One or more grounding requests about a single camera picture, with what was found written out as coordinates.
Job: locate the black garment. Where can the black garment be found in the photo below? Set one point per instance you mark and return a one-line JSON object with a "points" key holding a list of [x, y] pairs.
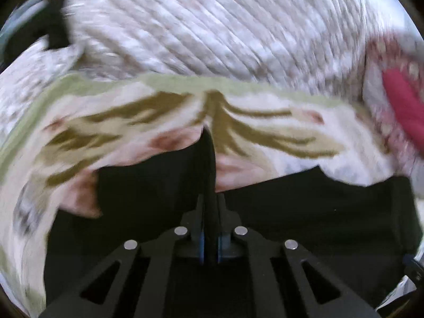
{"points": [[54, 23]]}

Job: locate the floral fleece blanket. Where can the floral fleece blanket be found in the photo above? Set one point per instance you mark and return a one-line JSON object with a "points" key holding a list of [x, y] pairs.
{"points": [[132, 139]]}

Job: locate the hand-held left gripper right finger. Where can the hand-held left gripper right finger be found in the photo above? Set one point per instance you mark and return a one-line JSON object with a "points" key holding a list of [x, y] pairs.
{"points": [[221, 248]]}

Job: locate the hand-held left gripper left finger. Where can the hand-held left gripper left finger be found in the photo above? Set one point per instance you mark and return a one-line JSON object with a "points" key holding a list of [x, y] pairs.
{"points": [[200, 248]]}

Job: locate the red pillow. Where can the red pillow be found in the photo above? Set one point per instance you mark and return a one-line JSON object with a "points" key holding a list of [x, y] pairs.
{"points": [[404, 106]]}

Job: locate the quilted beige floral bedspread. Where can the quilted beige floral bedspread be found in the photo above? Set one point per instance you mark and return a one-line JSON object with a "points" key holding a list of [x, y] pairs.
{"points": [[198, 23]]}

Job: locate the black pants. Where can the black pants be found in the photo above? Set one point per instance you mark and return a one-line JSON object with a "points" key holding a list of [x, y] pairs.
{"points": [[314, 212]]}

